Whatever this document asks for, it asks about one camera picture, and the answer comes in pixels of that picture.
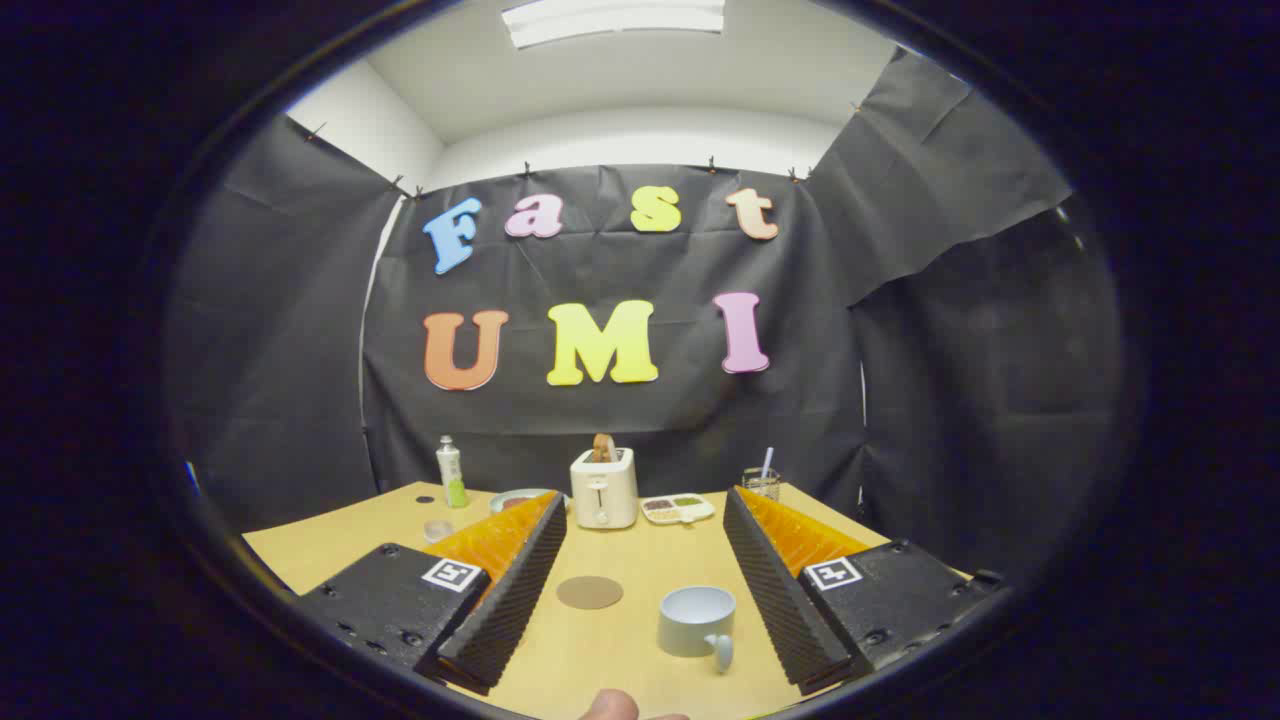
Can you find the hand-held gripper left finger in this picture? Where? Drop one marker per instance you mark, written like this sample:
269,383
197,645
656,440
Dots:
515,595

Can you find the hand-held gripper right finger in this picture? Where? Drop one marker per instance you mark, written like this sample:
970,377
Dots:
775,590

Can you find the round brown coaster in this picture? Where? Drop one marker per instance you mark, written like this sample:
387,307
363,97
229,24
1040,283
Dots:
589,592

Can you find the pale blue cup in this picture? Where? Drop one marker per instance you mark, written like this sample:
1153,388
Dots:
690,615

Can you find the white green capped bottle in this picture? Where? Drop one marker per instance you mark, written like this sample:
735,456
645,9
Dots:
451,475

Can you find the pale green plate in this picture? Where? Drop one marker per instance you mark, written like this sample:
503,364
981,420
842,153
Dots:
512,497

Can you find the wooden table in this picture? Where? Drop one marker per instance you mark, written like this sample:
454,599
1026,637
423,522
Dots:
600,655

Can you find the white divided seasoning tray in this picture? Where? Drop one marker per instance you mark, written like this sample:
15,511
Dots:
677,508

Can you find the cream toaster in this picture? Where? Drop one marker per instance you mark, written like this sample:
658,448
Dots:
603,490

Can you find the toast slice in toaster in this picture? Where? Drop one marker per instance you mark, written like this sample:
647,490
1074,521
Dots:
603,447

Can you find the black backdrop cloth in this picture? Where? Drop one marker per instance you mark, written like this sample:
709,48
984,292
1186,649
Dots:
650,270

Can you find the ceiling light panel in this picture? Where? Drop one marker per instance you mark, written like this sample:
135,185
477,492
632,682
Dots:
612,20

